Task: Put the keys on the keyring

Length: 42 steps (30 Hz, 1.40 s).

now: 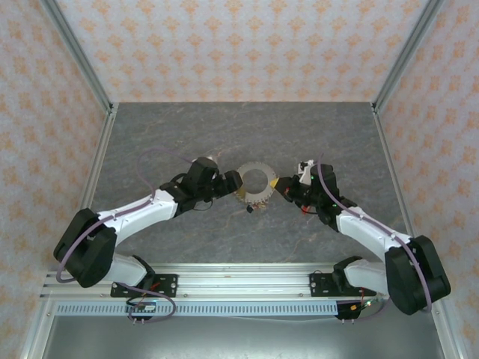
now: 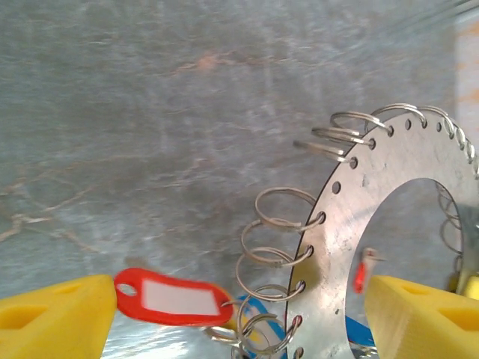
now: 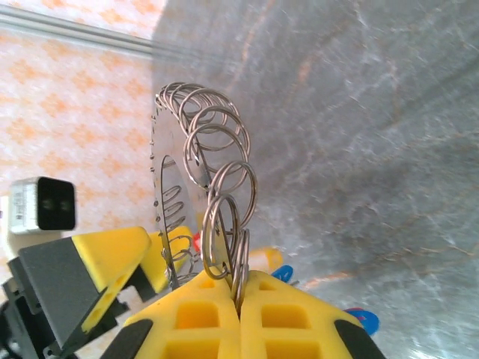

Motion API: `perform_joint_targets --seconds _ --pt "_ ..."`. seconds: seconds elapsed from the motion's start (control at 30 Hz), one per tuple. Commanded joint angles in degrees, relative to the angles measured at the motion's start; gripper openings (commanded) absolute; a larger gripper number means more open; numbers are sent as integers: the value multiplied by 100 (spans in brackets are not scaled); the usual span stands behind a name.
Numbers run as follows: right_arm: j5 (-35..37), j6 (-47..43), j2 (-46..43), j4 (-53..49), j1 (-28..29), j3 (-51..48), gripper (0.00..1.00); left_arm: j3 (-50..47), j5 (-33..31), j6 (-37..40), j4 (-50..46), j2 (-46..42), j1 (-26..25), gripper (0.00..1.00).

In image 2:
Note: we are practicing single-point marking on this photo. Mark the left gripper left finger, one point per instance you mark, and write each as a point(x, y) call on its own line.
point(56, 325)

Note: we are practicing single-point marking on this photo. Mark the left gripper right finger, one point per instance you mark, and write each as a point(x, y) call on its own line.
point(419, 325)

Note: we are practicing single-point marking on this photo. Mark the key with red tag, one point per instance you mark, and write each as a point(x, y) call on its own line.
point(360, 276)

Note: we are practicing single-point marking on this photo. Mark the red key tag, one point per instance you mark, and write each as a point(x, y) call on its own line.
point(131, 306)

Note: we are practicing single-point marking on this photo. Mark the blue key tag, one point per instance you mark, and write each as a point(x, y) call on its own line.
point(252, 302)

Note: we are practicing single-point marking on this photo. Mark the yellow key tag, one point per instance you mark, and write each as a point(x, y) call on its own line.
point(235, 322)

